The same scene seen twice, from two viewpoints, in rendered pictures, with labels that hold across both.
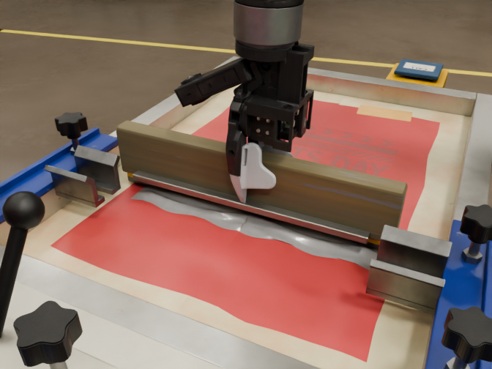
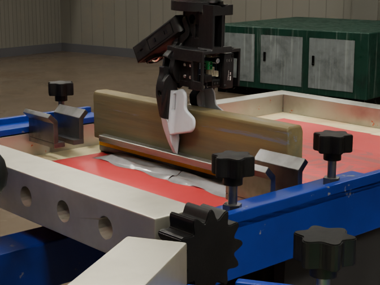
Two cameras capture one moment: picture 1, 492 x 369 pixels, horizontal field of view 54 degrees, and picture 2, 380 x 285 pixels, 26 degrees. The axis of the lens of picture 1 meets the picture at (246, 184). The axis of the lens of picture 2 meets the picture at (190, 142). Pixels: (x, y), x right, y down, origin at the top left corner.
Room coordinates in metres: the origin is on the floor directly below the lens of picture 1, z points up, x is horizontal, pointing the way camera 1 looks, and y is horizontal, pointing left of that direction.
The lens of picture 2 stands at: (-0.50, -0.45, 1.25)
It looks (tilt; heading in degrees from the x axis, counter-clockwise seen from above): 12 degrees down; 23
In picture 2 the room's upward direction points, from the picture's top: straight up
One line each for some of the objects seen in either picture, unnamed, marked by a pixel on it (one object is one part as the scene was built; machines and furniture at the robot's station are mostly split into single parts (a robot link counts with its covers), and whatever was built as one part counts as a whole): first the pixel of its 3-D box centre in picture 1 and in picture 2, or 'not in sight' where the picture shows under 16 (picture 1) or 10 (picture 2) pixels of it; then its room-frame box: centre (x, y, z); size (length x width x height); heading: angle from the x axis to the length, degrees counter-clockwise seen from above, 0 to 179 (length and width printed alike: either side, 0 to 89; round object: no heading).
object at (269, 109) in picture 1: (270, 92); (200, 45); (0.54, -0.03, 1.14); 0.09 x 0.08 x 0.12; 65
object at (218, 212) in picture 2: not in sight; (188, 245); (0.11, -0.19, 1.02); 0.07 x 0.06 x 0.07; 155
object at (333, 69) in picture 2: not in sight; (326, 57); (7.63, 1.44, 0.33); 1.69 x 1.60 x 0.67; 74
